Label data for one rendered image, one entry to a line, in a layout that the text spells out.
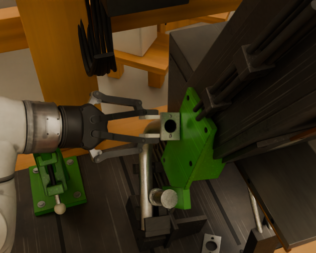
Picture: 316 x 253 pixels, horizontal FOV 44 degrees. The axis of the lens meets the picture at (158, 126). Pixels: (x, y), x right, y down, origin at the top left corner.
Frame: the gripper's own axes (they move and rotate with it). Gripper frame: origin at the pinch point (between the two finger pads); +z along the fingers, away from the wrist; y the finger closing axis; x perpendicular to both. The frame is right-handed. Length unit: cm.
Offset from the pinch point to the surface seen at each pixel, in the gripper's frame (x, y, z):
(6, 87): 214, 30, 3
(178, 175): -0.6, -10.1, 4.3
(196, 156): -8.5, -5.8, 3.2
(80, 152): 42.4, -6.8, -2.2
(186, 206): -3.1, -15.8, 4.6
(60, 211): 24.1, -19.5, -13.0
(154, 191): 5.8, -13.7, 2.3
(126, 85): 175, 31, 74
